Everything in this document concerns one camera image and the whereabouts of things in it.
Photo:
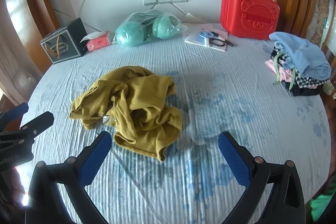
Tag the pink tissue pack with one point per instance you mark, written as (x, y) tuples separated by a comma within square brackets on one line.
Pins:
[(99, 43)]

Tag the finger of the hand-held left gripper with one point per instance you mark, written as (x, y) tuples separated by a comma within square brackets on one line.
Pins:
[(17, 111), (36, 125)]

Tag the red plastic suitcase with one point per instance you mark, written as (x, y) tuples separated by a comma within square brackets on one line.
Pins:
[(249, 16)]

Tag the black pen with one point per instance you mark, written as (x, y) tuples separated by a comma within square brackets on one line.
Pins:
[(223, 39)]

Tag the blue scissors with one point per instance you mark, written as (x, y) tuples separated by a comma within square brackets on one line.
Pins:
[(204, 34)]

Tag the pink garment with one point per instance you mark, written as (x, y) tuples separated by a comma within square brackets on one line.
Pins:
[(271, 66)]

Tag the green plush slipper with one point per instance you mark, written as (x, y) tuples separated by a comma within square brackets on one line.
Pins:
[(162, 27), (130, 33)]

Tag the green items in plastic bag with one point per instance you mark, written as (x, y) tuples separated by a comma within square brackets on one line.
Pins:
[(147, 16)]

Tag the light blue garment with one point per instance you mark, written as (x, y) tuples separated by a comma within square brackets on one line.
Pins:
[(302, 53)]

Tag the black white checked garment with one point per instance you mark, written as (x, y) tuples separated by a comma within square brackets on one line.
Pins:
[(307, 82)]

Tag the white notebook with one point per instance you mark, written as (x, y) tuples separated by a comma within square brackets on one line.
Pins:
[(194, 39)]

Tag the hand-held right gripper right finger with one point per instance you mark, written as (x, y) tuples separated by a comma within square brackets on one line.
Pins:
[(235, 161)]

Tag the green cloth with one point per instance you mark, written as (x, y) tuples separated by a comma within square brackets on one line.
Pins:
[(320, 208)]

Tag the mustard yellow shirt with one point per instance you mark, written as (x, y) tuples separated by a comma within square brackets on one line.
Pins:
[(147, 108)]

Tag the black gift box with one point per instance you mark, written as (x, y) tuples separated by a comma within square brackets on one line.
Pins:
[(63, 48)]

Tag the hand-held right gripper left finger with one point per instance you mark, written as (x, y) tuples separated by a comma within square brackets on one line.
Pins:
[(95, 158)]

